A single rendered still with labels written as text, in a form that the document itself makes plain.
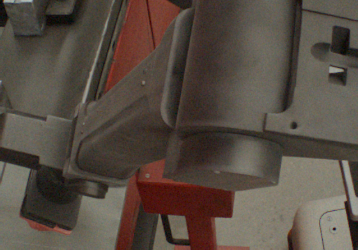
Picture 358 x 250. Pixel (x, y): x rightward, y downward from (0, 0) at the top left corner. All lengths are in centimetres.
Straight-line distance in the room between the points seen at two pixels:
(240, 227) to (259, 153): 171
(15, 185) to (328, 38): 73
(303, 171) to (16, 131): 148
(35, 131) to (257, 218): 137
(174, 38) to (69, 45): 92
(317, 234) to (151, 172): 61
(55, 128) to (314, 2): 45
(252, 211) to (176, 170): 171
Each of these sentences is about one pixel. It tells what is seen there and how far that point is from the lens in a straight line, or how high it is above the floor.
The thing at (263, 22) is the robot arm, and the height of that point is 159.
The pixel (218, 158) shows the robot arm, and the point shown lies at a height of 156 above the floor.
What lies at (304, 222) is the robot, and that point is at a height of 27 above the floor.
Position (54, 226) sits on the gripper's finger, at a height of 109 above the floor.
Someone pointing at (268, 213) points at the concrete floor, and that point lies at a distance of 203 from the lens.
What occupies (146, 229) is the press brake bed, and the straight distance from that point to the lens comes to 197.
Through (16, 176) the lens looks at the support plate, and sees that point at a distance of 98.
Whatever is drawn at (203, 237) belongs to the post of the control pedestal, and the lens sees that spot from 154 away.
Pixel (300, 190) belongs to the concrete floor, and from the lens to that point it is 207.
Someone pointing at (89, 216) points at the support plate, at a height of 100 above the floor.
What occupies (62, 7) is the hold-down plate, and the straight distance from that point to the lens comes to 130.
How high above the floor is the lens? 181
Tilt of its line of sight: 55 degrees down
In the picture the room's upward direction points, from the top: 8 degrees counter-clockwise
